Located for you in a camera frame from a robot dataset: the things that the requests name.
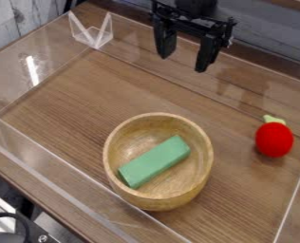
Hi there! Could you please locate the red plush strawberry toy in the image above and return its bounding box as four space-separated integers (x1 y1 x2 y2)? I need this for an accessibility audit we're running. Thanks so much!
255 115 294 158

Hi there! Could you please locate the black cable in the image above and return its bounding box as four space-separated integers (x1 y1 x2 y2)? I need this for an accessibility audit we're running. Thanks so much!
0 212 33 243

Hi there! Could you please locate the green rectangular block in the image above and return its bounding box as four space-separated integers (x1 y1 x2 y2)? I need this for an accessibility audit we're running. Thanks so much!
117 136 190 189

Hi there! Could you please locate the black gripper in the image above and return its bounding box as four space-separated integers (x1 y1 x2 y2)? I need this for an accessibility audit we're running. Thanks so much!
151 0 236 73

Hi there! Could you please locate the wooden bowl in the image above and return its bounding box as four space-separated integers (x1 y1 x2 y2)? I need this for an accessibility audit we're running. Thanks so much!
103 112 212 212

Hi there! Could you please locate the clear acrylic corner bracket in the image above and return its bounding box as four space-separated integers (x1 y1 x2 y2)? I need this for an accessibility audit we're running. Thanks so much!
67 11 112 49

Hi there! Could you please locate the clear acrylic front wall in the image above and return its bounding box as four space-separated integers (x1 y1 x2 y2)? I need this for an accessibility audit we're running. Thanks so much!
0 108 190 243

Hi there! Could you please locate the black metal bracket with bolt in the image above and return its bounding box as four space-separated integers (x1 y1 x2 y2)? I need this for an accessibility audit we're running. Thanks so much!
13 215 60 243

